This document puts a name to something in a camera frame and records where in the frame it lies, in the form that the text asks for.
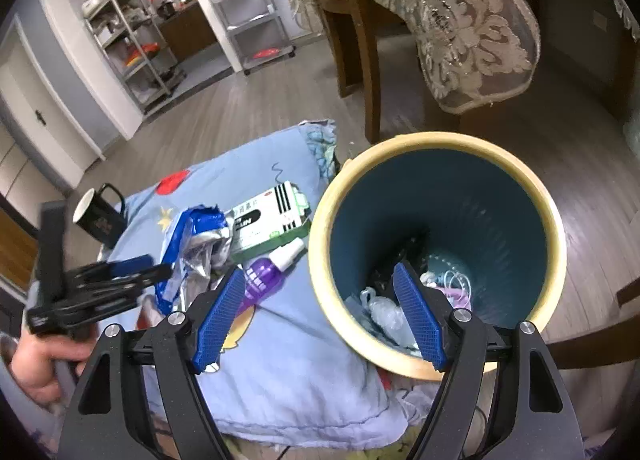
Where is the green white medicine box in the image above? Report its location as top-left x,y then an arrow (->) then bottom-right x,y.
226,180 -> 311,264

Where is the teal bin with yellow rim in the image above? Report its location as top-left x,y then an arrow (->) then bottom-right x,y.
308,132 -> 567,381

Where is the metal kitchen shelf rack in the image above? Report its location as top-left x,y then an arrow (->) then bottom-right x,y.
81,0 -> 186,113

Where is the purple spray bottle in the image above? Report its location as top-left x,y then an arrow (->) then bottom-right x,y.
238,237 -> 306,315

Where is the black ceramic mug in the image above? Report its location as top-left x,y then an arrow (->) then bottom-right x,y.
73,183 -> 127,250

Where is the light blue cartoon cushion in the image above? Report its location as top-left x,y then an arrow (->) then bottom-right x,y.
96,118 -> 442,448

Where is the person's left hand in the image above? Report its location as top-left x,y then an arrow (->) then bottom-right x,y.
10,333 -> 96,406

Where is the wooden armrest chair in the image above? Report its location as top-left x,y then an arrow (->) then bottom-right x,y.
548,279 -> 639,370

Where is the wooden dining chair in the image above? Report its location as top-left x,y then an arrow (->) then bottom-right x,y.
286,0 -> 426,145

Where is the grey rolling shelf cart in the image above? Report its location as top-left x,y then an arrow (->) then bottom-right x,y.
205,0 -> 296,76

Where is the blue silver foil wrapper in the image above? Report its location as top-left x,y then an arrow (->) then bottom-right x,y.
155,206 -> 233,316

